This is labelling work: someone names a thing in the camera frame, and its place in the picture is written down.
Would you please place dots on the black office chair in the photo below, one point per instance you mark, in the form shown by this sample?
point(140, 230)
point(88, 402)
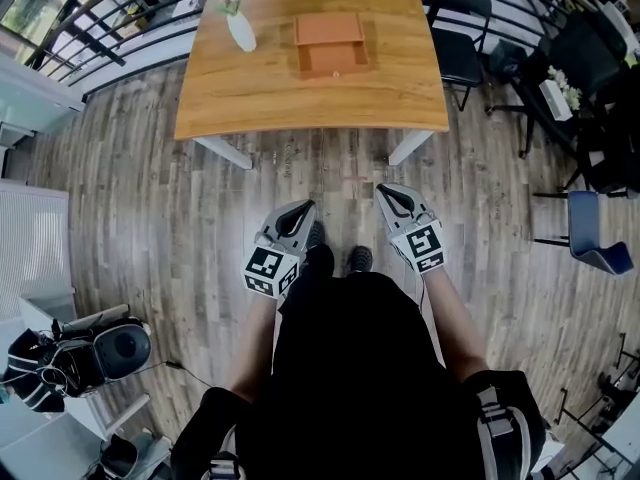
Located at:
point(585, 53)

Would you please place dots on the person's right shoe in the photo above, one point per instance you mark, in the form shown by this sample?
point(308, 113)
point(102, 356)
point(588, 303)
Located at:
point(361, 259)

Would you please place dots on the glass window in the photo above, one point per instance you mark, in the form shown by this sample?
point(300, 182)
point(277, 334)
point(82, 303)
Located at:
point(35, 3)

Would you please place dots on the white desk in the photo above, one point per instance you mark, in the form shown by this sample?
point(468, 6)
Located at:
point(625, 438)
point(40, 448)

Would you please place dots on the white ceramic vase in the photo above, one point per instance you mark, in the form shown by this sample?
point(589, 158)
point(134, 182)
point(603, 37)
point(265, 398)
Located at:
point(242, 33)

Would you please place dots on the person's left forearm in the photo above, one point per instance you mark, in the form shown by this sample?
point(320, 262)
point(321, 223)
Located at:
point(252, 348)

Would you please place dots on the person's right forearm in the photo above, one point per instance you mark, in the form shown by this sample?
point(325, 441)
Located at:
point(455, 328)

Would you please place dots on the black folding chair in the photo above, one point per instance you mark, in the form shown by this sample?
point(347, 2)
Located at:
point(457, 53)

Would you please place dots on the white perforated panel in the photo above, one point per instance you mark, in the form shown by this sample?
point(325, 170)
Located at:
point(30, 248)

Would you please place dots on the white table leg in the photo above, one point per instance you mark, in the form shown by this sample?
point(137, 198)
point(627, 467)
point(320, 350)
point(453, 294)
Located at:
point(225, 152)
point(410, 147)

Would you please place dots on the white low cabinet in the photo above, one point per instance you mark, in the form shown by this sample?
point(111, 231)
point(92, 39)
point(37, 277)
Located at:
point(35, 98)

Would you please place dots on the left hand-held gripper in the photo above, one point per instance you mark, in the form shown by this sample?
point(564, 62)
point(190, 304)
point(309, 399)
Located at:
point(270, 268)

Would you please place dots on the person's black clothing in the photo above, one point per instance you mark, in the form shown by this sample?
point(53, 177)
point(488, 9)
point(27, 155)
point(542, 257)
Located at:
point(350, 368)

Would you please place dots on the white rectangular planter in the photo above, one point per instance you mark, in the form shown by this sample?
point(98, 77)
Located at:
point(555, 100)

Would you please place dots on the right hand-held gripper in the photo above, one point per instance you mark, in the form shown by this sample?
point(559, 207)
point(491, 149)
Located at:
point(425, 245)

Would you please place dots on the cream flower bunch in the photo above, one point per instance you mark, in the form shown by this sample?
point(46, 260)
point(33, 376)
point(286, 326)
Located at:
point(570, 90)

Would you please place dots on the blue chair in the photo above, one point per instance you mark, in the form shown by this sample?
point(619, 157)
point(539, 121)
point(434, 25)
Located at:
point(585, 228)

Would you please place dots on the person's left shoe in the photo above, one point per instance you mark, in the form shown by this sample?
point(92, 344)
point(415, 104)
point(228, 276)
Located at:
point(316, 233)

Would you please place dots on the person's shoe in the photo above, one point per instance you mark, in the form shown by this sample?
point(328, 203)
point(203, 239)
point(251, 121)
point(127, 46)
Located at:
point(361, 259)
point(316, 233)

